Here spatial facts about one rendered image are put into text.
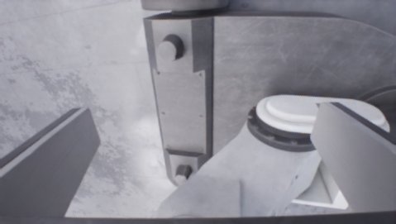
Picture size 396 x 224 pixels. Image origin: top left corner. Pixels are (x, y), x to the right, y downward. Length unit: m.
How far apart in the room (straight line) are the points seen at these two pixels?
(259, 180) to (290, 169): 0.05
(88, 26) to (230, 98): 0.52
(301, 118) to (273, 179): 0.11
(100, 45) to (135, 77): 0.15
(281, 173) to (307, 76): 0.25
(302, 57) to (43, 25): 0.82
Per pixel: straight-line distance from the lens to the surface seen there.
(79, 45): 0.84
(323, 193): 0.50
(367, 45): 0.51
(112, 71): 0.80
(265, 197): 0.28
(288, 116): 0.35
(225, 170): 0.30
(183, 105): 0.51
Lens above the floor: 0.61
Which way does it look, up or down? 57 degrees down
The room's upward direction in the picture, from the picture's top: 158 degrees counter-clockwise
